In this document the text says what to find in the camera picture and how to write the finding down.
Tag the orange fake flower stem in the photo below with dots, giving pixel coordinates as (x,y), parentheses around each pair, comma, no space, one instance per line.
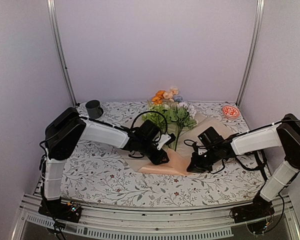
(163,96)

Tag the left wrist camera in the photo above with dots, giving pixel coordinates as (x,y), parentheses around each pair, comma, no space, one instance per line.
(165,139)

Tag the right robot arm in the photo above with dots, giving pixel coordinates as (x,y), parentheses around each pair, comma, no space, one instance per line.
(284,133)

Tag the blue fake flower stem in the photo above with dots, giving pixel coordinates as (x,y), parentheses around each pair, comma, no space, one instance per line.
(178,98)

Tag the peach wrapping paper sheet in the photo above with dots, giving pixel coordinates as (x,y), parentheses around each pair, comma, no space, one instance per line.
(180,158)

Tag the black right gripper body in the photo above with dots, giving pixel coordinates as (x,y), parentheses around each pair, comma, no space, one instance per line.
(206,161)

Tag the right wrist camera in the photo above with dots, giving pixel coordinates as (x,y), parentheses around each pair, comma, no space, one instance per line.
(198,149)

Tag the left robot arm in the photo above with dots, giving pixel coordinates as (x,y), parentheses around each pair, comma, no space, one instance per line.
(64,133)

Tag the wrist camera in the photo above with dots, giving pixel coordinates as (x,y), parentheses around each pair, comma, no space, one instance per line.
(165,139)
(198,149)

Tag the black printed ribbon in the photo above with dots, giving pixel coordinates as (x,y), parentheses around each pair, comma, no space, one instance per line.
(261,161)

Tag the dark grey mug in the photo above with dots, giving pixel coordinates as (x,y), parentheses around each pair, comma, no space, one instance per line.
(94,109)

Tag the pale lavender flower bunch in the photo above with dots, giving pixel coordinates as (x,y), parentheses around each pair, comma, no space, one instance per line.
(182,116)

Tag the red patterned small dish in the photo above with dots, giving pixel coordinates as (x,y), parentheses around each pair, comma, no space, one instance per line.
(231,112)

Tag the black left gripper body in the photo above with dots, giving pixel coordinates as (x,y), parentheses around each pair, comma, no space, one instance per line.
(152,157)

